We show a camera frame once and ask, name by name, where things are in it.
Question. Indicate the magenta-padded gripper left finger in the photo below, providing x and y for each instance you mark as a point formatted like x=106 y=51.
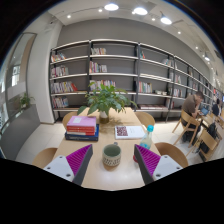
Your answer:
x=77 y=160

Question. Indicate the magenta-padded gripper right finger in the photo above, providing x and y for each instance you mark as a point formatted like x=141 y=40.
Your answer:
x=149 y=160

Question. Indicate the open laptop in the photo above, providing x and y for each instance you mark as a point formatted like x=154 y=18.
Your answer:
x=204 y=111

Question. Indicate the grey shelf unit with books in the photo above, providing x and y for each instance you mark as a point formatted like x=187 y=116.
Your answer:
x=153 y=66

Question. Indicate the person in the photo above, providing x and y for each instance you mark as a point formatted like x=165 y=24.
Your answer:
x=216 y=108
x=190 y=106

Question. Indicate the group of wooden chairs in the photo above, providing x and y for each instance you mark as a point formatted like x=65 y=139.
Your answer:
x=190 y=125

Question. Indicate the dark blue book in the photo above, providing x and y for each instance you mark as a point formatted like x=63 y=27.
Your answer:
x=81 y=137

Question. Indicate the pink book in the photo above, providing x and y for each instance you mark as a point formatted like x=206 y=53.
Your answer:
x=81 y=121

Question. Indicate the clear bottle with cyan cap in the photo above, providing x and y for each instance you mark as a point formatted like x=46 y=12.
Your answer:
x=146 y=140

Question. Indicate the white magazine with dark print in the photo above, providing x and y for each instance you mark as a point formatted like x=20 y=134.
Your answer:
x=131 y=132

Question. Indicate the grey patterned mug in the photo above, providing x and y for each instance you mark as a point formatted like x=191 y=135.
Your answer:
x=111 y=156

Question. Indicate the light wooden chair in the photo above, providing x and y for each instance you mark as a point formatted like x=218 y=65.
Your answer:
x=68 y=119
x=173 y=154
x=45 y=157
x=146 y=118

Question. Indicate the black backpack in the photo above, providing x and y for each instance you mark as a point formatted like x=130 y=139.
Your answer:
x=210 y=133

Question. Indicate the group of ceiling lights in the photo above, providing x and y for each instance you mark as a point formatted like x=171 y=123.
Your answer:
x=140 y=11

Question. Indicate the small green window plant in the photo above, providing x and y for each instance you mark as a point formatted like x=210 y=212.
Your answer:
x=26 y=100

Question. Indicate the green potted plant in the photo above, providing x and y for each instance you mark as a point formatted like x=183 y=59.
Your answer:
x=105 y=98

